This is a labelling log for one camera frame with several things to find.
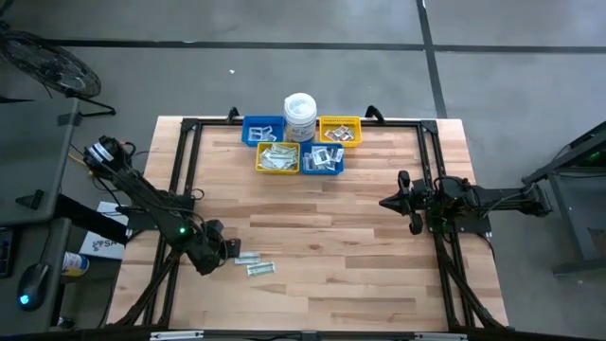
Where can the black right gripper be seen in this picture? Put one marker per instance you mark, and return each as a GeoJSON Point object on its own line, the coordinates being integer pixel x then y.
{"type": "Point", "coordinates": [419, 199]}

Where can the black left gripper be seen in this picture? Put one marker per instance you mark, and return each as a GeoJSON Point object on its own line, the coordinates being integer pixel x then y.
{"type": "Point", "coordinates": [210, 248]}

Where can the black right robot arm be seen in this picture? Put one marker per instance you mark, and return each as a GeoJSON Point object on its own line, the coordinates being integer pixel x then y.
{"type": "Point", "coordinates": [502, 196]}

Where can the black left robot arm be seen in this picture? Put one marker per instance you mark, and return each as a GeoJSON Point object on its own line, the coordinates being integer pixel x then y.
{"type": "Point", "coordinates": [142, 194]}

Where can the pale flat packet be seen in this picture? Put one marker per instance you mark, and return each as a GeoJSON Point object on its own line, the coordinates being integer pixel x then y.
{"type": "Point", "coordinates": [350, 136]}

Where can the blue plastic basket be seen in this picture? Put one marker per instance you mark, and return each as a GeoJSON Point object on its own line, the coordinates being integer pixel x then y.
{"type": "Point", "coordinates": [322, 145]}
{"type": "Point", "coordinates": [262, 120]}

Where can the yellow plastic basket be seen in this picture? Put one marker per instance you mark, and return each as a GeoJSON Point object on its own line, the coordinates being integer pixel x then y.
{"type": "Point", "coordinates": [338, 120]}
{"type": "Point", "coordinates": [279, 144]}

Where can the white disinfecting wipes canister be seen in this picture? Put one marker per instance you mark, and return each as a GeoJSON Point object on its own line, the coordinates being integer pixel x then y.
{"type": "Point", "coordinates": [300, 113]}

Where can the white cardboard box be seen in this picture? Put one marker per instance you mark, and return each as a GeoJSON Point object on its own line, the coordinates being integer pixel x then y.
{"type": "Point", "coordinates": [101, 246]}

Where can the white and yellow can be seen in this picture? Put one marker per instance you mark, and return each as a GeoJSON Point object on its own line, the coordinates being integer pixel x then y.
{"type": "Point", "coordinates": [76, 263]}

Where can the grey metal cart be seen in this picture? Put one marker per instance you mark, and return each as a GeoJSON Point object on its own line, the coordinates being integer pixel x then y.
{"type": "Point", "coordinates": [577, 227]}

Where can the black computer mouse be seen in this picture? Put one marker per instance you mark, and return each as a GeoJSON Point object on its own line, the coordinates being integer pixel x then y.
{"type": "Point", "coordinates": [33, 284]}

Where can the small black desk clip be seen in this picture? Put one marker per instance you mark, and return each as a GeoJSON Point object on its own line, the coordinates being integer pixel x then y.
{"type": "Point", "coordinates": [30, 199]}

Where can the dark device with blue keys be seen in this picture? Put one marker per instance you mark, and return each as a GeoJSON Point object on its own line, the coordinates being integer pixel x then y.
{"type": "Point", "coordinates": [5, 251]}

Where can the grey desk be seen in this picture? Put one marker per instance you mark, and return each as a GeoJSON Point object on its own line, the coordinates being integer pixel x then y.
{"type": "Point", "coordinates": [33, 132]}

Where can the black floor fan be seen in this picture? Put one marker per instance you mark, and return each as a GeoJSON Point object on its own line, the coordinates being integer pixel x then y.
{"type": "Point", "coordinates": [52, 66]}

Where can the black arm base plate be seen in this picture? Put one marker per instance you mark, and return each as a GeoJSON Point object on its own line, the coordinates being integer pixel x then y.
{"type": "Point", "coordinates": [478, 223]}
{"type": "Point", "coordinates": [139, 220]}

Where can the silver edge bracket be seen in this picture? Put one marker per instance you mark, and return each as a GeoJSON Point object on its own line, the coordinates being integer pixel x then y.
{"type": "Point", "coordinates": [440, 336]}
{"type": "Point", "coordinates": [175, 335]}

